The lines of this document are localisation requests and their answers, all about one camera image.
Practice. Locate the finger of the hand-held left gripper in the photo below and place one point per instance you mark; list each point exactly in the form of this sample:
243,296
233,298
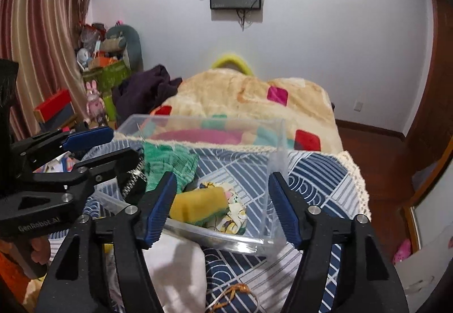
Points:
113,161
90,138

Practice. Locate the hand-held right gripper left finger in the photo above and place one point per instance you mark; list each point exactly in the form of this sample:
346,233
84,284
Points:
158,208

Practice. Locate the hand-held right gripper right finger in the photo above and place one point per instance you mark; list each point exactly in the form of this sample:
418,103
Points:
283,208

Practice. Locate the yellow sponge cloth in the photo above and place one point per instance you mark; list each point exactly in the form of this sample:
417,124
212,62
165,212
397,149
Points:
198,205

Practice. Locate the green knitted cloth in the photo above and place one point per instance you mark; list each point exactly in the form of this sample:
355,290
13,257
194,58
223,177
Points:
170,162

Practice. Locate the clear plastic storage box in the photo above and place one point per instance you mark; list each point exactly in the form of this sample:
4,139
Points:
244,245

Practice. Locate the person's left hand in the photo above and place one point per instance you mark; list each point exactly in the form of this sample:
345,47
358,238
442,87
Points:
39,251

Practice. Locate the pink rabbit toy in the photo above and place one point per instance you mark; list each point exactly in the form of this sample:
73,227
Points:
93,100

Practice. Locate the red box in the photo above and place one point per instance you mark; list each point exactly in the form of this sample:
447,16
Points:
53,104

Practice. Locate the blue patterned bed cover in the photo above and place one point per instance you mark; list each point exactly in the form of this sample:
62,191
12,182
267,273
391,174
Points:
318,171

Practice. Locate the floral print cloth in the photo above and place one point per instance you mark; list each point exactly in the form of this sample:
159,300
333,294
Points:
231,215

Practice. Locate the green cardboard box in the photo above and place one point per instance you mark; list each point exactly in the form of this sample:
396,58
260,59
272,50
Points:
108,76

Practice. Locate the white cloth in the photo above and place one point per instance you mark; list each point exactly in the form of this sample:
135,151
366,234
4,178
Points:
177,274

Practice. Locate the dark purple garment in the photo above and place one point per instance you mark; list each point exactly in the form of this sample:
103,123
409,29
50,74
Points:
148,90

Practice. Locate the pile of small toys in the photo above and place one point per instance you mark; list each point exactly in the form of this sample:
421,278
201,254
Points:
93,44

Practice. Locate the grey plush toy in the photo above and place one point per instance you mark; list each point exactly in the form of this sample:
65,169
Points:
129,47

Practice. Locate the beige plush blanket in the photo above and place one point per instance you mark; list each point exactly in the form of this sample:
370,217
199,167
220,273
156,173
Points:
219,93

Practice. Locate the pink slipper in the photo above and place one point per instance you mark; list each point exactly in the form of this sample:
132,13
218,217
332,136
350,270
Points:
402,252

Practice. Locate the striped curtain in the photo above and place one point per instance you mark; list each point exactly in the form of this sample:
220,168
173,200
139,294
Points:
39,16

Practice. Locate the wooden framed mirror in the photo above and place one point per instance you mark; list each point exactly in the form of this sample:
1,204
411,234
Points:
424,203

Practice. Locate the white paper bag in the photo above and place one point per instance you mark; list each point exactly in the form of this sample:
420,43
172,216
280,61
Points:
421,263

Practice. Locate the wooden wardrobe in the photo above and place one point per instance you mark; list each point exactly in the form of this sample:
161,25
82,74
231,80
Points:
437,69

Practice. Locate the wall socket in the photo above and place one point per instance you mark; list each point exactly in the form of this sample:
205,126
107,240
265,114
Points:
358,106

